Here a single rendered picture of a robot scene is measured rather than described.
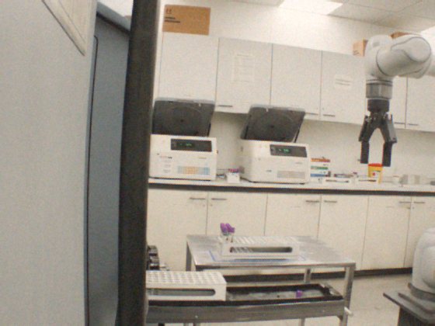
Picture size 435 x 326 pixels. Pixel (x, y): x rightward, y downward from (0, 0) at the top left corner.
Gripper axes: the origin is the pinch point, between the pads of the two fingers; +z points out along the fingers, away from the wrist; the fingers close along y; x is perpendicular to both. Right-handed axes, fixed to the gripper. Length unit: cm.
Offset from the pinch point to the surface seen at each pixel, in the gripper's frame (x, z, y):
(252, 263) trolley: 34, 38, 17
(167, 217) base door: 49, 62, 219
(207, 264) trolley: 50, 39, 17
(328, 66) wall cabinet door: -99, -84, 248
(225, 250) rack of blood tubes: 43, 35, 22
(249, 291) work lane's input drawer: 41, 40, -5
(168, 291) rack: 65, 40, -6
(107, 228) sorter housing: 79, 14, -42
